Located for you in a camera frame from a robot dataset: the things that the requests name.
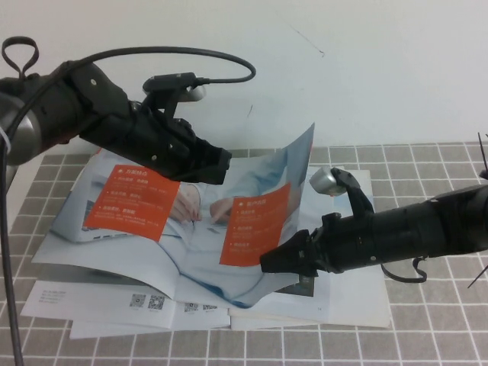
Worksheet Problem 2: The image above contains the black looped cable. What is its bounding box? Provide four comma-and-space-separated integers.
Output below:
2, 37, 40, 80

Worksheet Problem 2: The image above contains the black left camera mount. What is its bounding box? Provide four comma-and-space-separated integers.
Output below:
143, 72, 197, 127

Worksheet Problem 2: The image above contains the grey checked tablecloth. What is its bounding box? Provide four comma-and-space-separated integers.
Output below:
0, 141, 488, 366

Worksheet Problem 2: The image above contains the black left camera cable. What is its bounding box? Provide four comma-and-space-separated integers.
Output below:
0, 46, 257, 366

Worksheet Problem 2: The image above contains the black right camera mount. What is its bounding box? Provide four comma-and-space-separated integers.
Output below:
331, 167, 377, 223

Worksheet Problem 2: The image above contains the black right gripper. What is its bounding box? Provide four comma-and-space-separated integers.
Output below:
261, 212, 386, 278

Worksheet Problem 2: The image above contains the black zip tie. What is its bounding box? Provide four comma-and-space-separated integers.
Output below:
468, 262, 488, 289
477, 131, 488, 181

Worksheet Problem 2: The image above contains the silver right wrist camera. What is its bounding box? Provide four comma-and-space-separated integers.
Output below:
309, 165, 346, 196

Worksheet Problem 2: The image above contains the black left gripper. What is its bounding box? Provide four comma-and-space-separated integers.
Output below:
129, 101, 233, 186

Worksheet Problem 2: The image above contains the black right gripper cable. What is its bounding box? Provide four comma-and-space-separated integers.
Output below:
380, 257, 428, 285

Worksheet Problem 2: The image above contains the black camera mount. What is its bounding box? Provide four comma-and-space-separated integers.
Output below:
331, 167, 377, 223
143, 72, 197, 127

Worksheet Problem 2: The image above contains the white side ledge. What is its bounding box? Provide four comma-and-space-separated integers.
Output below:
0, 163, 35, 255

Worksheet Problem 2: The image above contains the magazine with orange panels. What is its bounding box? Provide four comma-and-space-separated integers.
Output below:
30, 121, 340, 319

